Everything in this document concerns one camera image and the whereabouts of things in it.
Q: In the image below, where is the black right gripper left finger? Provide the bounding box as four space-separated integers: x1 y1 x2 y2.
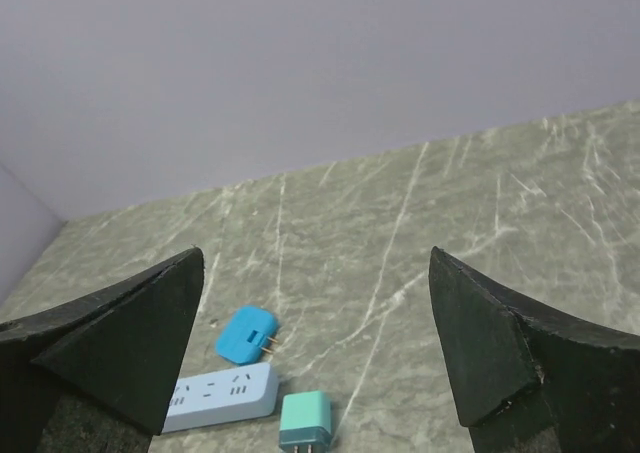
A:
1 247 204 452

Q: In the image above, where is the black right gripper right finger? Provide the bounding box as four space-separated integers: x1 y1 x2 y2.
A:
429 247 639 452

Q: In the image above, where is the blue plug adapter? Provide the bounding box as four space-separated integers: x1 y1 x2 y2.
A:
214 305 279 366

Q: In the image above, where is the light blue power strip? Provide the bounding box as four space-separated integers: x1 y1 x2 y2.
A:
162 362 279 434

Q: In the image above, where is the teal USB charger plug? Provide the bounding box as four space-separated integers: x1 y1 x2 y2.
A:
279 390 333 453

